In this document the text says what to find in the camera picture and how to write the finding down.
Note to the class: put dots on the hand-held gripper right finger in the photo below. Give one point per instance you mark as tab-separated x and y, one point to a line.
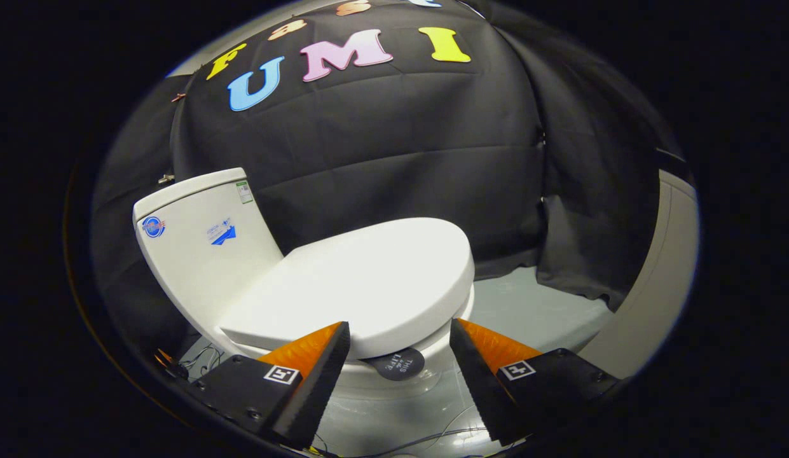
480	381

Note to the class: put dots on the grey cabinet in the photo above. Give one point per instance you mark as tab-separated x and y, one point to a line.
661	286

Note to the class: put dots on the white ceramic toilet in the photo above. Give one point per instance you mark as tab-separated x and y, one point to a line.
197	267

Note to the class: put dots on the white ceramic tank cover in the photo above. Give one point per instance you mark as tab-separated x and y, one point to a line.
184	191

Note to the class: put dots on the black lid lifter tab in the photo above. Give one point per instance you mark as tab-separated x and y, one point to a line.
397	366

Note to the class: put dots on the white toilet lid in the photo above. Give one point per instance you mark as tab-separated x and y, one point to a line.
369	280

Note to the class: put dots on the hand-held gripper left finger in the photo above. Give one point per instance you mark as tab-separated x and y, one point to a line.
318	381

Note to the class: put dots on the black backdrop cloth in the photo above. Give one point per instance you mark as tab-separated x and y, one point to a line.
400	159

